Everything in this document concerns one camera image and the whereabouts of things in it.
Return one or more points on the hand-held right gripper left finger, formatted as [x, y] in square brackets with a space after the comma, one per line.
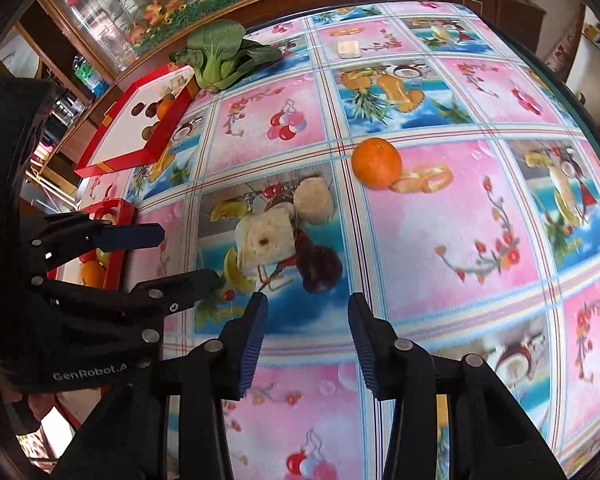
[252, 347]

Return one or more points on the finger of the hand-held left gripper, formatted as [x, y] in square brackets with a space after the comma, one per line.
[180, 287]
[130, 237]

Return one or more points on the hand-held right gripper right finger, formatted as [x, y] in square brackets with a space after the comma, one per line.
[365, 357]

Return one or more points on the shallow red tray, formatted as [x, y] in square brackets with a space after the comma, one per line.
[115, 265]

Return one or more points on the dark purple plum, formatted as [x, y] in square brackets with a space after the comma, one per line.
[321, 269]

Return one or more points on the beige bread chunk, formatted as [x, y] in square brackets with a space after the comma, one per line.
[315, 201]
[265, 240]

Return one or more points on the red tray with orange patches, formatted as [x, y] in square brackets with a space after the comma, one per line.
[125, 137]

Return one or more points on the brown kiwi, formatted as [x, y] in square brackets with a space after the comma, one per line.
[147, 134]
[169, 95]
[158, 128]

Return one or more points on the printed fruit pattern tablecloth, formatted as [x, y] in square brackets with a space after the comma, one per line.
[430, 260]

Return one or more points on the dark red date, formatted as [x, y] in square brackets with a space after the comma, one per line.
[151, 110]
[138, 109]

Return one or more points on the pale bread piece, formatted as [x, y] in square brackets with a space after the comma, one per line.
[179, 80]

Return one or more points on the green bok choy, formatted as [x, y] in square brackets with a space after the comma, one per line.
[220, 57]

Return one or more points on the pale cracker piece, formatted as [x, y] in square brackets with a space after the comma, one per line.
[348, 48]

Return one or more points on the white and yellow shelf unit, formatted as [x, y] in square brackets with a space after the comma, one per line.
[590, 60]

